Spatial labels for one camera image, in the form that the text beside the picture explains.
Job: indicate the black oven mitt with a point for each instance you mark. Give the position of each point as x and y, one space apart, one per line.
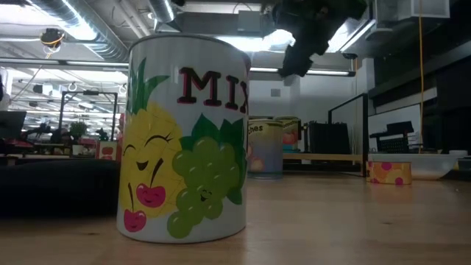
55 187

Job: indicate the tomatoes tin can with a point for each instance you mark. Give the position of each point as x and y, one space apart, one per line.
292 138

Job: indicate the black metal frame stand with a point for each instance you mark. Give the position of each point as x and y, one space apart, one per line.
88 92

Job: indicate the black rack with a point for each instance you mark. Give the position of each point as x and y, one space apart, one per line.
395 129

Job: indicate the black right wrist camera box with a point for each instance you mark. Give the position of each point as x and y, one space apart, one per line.
294 60

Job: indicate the peaches tin can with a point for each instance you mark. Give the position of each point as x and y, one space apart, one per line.
266 154

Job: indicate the small silver ventilation duct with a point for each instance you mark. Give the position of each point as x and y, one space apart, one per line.
162 9

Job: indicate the grey ceiling box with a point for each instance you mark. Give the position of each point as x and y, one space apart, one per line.
249 21

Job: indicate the large silver ventilation duct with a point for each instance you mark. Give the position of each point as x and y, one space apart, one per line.
92 33

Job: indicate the white box red print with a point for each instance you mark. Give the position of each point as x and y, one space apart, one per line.
106 151

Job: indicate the wooden shelf with black brackets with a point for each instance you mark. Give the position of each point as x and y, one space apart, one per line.
324 157

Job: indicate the short yellow tin pink dots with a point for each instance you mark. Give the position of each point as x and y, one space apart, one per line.
390 173

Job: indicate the black monitor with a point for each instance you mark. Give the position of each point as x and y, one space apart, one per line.
11 125

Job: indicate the green potted plant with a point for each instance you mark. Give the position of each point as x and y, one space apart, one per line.
78 129

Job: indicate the mixed fruit tin can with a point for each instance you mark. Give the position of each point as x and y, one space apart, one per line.
184 147

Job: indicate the black case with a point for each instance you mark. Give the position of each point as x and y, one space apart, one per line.
327 138

